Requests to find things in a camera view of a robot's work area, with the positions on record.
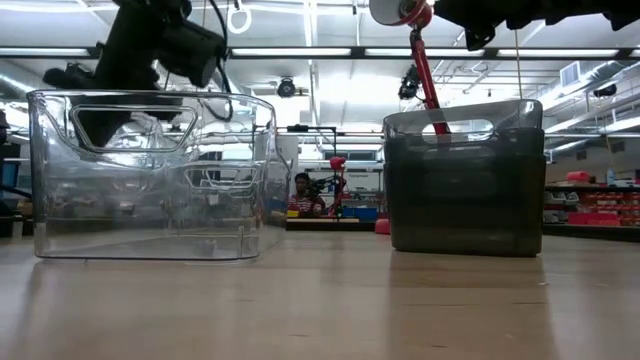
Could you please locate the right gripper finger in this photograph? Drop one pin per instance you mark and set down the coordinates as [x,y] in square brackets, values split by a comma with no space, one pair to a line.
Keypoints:
[462,12]

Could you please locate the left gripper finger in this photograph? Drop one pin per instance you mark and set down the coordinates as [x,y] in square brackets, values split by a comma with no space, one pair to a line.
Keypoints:
[100,125]

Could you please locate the clear plastic bin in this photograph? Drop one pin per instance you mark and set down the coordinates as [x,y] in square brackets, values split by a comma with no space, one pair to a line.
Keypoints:
[150,210]

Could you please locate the smoky grey plastic bin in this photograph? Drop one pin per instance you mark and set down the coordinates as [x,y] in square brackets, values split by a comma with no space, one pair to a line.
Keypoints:
[465,210]
[515,117]

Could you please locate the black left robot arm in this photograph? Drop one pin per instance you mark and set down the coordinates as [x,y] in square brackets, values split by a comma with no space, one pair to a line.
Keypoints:
[192,50]

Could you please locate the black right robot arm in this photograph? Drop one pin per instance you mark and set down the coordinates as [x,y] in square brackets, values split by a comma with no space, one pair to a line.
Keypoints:
[625,12]

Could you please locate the red desk lamp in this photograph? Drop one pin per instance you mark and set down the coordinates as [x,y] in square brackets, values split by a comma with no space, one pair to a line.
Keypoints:
[424,65]

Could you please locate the white ceiling pipe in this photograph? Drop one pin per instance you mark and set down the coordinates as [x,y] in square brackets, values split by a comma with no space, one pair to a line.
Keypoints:
[312,30]

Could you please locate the round black ceiling device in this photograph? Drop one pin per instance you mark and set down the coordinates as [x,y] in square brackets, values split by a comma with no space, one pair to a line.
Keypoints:
[286,88]

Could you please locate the red object on rack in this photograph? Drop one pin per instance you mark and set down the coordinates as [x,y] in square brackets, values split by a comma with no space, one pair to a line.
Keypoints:
[577,176]

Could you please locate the red articulated stand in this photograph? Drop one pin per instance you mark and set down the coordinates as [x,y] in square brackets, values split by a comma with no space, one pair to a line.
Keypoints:
[337,162]

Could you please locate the red parts bin rack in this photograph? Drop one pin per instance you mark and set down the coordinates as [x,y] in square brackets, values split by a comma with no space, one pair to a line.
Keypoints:
[610,205]

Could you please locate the small yellow box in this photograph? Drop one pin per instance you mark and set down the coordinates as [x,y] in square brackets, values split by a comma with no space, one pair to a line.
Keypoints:
[292,213]

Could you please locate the person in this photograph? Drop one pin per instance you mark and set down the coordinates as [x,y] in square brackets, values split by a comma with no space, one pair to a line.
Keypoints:
[302,202]

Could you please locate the blue storage bin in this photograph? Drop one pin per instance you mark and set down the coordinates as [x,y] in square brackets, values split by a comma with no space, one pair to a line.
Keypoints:
[362,214]

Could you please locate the dark background bench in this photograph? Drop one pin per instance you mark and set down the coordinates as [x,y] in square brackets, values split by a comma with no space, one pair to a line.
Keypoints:
[330,225]

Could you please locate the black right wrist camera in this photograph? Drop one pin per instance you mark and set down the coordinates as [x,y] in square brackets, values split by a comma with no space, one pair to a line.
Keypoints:
[479,39]

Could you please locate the grey duct air vent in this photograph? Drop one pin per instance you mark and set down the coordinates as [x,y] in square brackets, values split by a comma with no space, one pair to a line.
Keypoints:
[570,74]

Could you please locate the black ceiling-mounted camera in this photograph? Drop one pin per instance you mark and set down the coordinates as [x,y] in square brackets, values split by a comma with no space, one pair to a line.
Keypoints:
[409,85]

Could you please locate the black overhead bracket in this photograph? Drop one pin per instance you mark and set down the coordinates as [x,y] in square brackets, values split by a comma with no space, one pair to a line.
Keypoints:
[298,128]

